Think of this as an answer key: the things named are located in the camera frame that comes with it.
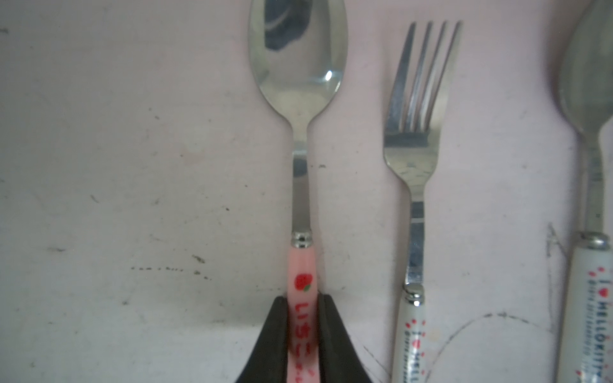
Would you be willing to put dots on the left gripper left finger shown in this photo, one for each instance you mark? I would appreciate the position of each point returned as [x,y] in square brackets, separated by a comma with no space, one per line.
[268,360]

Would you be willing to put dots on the pink strawberry handle spoon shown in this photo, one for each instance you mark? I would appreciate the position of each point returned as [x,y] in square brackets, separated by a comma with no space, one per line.
[298,52]

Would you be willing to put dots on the white hello kitty fork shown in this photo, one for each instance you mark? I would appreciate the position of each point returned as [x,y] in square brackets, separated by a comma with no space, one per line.
[412,133]

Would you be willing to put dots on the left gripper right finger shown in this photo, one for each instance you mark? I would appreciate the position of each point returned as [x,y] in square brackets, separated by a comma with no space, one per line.
[338,360]

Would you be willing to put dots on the white hello kitty spoon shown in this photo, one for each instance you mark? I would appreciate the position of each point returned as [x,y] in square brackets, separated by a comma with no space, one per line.
[585,94]

